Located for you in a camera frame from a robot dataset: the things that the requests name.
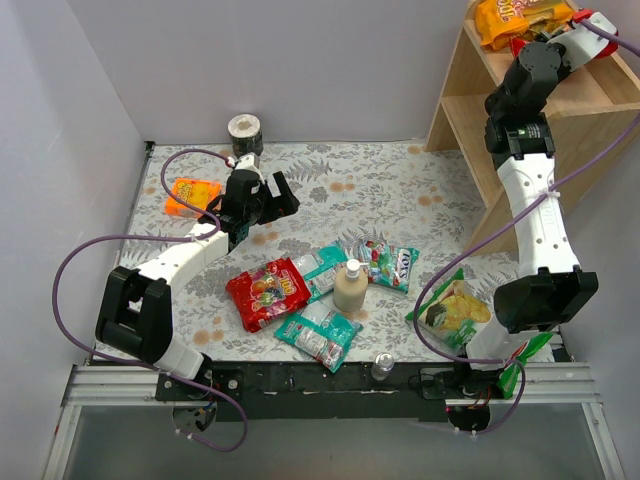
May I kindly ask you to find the orange candy bag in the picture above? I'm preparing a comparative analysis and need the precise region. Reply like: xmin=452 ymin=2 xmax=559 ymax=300
xmin=474 ymin=0 xmax=575 ymax=51

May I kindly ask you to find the red candy bag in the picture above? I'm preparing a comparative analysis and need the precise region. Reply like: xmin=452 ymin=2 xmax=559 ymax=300
xmin=510 ymin=9 xmax=618 ymax=65
xmin=225 ymin=258 xmax=311 ymax=333

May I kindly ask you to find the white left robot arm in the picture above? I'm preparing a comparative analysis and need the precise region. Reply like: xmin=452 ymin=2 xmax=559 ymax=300
xmin=96 ymin=153 xmax=300 ymax=380

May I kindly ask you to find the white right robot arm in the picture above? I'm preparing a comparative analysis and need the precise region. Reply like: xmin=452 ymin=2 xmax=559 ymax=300
xmin=439 ymin=12 xmax=615 ymax=373

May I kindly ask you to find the wooden shelf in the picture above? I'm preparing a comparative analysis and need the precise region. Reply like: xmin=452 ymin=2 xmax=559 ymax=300
xmin=425 ymin=2 xmax=639 ymax=247

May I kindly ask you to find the Fox's candy bag front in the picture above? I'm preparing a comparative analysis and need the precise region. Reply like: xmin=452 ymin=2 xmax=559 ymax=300
xmin=357 ymin=240 xmax=420 ymax=293

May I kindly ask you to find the teal candy bag near edge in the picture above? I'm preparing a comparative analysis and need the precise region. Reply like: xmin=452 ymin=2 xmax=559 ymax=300
xmin=275 ymin=301 xmax=363 ymax=373

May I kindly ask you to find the orange snack box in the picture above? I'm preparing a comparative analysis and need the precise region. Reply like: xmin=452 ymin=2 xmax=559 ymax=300
xmin=164 ymin=178 xmax=222 ymax=218

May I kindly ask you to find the teal Fox's bag back side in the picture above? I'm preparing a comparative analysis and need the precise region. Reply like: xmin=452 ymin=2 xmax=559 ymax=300
xmin=293 ymin=241 xmax=349 ymax=303

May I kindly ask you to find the tape roll dark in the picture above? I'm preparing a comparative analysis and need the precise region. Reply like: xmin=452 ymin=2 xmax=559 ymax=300
xmin=227 ymin=114 xmax=263 ymax=158

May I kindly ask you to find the floral table mat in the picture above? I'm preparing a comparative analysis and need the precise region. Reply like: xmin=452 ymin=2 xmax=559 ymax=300
xmin=94 ymin=140 xmax=556 ymax=364

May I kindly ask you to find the beige pump soap bottle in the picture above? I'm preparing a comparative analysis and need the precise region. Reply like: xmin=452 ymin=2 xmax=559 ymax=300
xmin=333 ymin=259 xmax=368 ymax=313

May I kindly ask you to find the clear small bottle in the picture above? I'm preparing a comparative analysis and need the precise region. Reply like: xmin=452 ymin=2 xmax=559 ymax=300
xmin=370 ymin=352 xmax=395 ymax=382

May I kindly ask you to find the green cassava chips bag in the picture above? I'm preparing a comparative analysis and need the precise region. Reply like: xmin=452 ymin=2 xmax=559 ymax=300
xmin=417 ymin=269 xmax=554 ymax=400

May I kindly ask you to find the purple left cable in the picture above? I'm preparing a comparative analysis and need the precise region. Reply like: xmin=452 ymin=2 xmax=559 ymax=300
xmin=52 ymin=149 xmax=250 ymax=452

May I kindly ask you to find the purple cable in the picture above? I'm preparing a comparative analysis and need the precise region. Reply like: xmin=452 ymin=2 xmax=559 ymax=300
xmin=52 ymin=149 xmax=250 ymax=452
xmin=412 ymin=14 xmax=640 ymax=435

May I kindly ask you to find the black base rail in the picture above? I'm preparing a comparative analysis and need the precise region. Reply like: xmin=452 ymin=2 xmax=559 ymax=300
xmin=155 ymin=361 xmax=504 ymax=430

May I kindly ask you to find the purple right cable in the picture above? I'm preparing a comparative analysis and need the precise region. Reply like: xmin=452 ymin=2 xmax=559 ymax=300
xmin=412 ymin=14 xmax=640 ymax=435

